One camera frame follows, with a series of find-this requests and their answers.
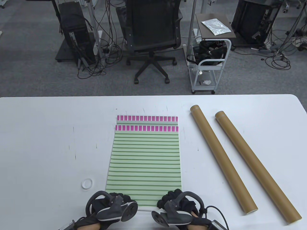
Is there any bundle of black floor cables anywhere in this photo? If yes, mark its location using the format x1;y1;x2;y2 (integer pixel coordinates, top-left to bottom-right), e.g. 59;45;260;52
76;0;124;80

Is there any silver metal frame stand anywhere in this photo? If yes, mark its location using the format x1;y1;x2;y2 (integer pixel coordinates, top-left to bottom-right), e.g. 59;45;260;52
84;0;106;63

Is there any grey hand controller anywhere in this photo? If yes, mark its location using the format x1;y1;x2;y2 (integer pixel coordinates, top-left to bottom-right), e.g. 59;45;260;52
86;191;139;222
151;191;206;227

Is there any silver foil bag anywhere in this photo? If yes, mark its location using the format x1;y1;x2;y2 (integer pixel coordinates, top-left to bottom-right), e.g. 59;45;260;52
201;19;232;36

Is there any tangle of black floor cables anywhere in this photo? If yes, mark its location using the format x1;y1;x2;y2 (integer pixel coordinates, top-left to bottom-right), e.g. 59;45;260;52
251;0;307;70

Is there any green striped paper sheet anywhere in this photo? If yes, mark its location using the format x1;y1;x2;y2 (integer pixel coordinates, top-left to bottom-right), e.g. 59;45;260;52
105;125;183;207
116;115;178;126

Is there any person's left forearm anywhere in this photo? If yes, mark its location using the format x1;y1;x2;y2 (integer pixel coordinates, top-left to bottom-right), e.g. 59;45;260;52
72;216;104;230

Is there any white cart with brown top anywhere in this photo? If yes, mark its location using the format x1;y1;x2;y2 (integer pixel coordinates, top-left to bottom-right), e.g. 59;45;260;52
187;13;237;94

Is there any brown cardboard tube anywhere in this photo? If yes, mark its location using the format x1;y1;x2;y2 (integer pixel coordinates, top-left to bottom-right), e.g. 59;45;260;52
215;111;302;224
190;105;258;214

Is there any white power strip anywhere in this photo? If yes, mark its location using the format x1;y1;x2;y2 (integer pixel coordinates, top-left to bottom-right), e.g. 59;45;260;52
182;44;189;65

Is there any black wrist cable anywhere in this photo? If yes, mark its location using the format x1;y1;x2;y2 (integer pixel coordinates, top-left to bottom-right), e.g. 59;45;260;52
203;206;229;230

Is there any black computer rack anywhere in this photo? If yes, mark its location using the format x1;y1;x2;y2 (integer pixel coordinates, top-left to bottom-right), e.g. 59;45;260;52
231;0;281;46

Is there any person's left hand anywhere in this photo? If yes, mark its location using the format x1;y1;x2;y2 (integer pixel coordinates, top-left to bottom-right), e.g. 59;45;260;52
91;192;137;219

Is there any person's right forearm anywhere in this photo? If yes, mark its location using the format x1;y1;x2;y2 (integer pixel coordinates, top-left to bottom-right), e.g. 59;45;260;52
186;216;216;230

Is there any grey right hand controller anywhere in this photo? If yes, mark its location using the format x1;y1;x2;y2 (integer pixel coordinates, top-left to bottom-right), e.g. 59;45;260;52
151;191;206;227

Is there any black office chair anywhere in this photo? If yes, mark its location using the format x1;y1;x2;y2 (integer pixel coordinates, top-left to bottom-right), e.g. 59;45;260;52
116;0;183;84

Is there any person's right hand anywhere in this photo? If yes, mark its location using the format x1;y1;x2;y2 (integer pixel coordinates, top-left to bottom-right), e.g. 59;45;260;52
157;189;200;219

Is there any black computer tower on stand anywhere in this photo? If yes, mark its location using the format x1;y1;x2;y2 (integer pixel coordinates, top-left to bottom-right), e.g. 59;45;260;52
55;2;97;65

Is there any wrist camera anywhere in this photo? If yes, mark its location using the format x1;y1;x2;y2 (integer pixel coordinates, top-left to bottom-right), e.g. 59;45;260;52
210;220;229;230
58;220;76;230

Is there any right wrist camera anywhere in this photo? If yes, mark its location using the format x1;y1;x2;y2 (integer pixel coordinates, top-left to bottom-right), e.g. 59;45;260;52
210;220;229;230

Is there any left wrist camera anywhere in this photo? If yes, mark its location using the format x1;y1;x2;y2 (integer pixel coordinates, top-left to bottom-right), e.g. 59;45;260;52
58;220;76;230

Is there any grey left hand controller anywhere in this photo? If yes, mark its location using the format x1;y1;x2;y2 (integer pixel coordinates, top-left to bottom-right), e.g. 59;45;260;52
86;191;139;222

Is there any black headset with straps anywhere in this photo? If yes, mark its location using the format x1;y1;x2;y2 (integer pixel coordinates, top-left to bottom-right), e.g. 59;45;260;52
187;40;228;65

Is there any silver metal pole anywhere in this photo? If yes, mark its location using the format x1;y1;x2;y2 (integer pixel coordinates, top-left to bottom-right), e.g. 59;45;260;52
190;0;196;46

